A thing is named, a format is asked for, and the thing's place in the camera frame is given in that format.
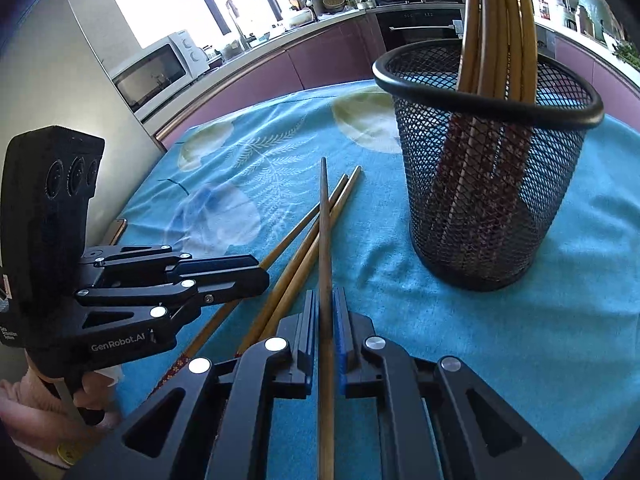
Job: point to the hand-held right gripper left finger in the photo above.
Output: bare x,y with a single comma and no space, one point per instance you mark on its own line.
311,330

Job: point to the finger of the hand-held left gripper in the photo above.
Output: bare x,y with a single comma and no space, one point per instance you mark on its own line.
220,263
240,285

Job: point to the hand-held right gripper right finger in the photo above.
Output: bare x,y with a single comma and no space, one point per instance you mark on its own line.
342,330

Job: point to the black mesh holder cup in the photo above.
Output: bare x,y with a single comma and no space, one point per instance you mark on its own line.
500,240

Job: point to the bunch of wooden chopsticks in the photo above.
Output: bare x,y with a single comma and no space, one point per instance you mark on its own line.
520,35

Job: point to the person's left forearm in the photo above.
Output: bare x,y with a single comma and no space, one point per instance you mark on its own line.
30,410

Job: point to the person's left hand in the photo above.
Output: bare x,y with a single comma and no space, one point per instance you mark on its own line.
95,390

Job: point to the blue floral tablecloth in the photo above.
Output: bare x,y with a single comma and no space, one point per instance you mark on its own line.
450,360

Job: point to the white microwave oven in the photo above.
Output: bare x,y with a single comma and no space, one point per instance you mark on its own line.
160,70

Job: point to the pink kitchen base cabinets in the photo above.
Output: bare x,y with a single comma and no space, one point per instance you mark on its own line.
300,65
615,90

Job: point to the steel faucet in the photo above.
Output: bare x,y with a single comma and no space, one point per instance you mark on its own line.
235,20

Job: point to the white pot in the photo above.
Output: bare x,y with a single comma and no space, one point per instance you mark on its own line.
300,16

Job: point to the round woven basket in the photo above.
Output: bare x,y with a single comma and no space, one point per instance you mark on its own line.
333,3

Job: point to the black built-in oven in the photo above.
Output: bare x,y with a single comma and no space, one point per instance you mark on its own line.
420,30

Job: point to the green leafy vegetables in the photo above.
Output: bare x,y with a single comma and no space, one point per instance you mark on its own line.
627,54

